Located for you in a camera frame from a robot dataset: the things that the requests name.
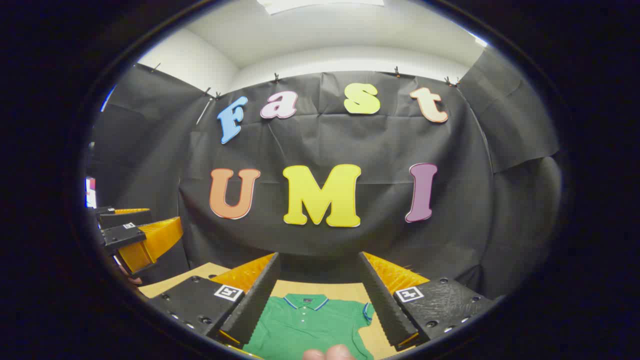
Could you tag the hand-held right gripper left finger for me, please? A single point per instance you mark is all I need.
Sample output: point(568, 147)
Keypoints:
point(255, 305)

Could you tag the green T-shirt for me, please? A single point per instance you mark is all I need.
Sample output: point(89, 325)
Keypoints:
point(310, 330)

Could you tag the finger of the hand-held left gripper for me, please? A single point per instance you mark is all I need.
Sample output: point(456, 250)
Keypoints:
point(122, 217)
point(125, 239)

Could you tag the black backdrop cloth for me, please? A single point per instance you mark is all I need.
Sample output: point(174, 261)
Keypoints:
point(380, 145)

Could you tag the computer monitor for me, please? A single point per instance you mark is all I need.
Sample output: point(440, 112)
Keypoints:
point(90, 192)

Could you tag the white ceiling light panel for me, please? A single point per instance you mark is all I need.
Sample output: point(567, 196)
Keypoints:
point(320, 4)

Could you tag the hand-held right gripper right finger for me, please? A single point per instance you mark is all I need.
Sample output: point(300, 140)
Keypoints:
point(382, 305)

